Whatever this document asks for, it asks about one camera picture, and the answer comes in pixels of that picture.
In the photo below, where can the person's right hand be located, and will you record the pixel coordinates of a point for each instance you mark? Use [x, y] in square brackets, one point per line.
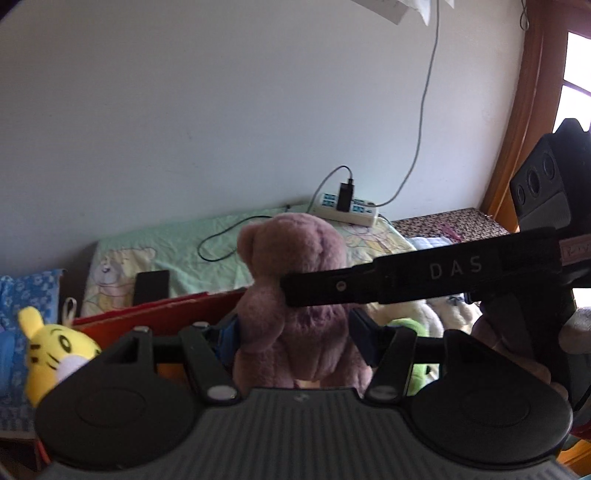
[576, 330]

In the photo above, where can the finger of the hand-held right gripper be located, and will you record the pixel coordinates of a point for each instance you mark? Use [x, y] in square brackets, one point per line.
[415, 279]

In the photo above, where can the black phone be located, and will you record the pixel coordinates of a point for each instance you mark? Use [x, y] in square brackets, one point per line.
[151, 287]

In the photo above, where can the yellow tiger plush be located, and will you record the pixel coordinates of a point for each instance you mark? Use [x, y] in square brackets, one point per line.
[46, 344]

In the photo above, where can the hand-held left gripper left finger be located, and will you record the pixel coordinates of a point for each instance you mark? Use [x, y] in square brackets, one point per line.
[228, 340]

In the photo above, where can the wooden window frame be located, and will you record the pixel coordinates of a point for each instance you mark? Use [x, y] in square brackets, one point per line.
[531, 92]

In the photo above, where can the purple teddy bear plush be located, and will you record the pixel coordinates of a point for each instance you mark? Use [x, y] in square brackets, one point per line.
[295, 258]

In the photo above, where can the red cardboard box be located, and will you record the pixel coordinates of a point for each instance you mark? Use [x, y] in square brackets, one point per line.
[175, 314]

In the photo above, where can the black charger plug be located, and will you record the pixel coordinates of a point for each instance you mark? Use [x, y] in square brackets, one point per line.
[345, 196]

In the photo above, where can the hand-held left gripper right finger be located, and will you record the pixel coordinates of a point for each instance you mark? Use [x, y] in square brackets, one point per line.
[364, 333]

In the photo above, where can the white paper sheet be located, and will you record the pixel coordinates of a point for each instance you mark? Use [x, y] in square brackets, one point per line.
[383, 9]

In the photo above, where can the white rabbit plush checked ears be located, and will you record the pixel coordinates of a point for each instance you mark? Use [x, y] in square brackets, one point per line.
[455, 313]

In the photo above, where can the brown patterned cloth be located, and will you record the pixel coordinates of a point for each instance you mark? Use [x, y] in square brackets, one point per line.
[461, 221]

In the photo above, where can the white power strip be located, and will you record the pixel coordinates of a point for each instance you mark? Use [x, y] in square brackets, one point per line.
[364, 216]

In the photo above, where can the pale blue cloth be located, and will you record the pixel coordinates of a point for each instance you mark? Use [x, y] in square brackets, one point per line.
[429, 243]

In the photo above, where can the green plush toy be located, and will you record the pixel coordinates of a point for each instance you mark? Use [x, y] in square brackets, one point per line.
[411, 325]

